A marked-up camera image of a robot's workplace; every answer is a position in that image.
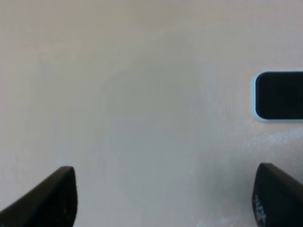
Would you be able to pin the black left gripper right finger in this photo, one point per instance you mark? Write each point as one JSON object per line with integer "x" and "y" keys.
{"x": 277, "y": 198}

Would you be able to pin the black white board eraser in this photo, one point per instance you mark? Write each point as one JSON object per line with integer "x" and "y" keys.
{"x": 277, "y": 96}

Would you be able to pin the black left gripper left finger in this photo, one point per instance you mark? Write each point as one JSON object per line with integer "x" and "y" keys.
{"x": 52, "y": 203}

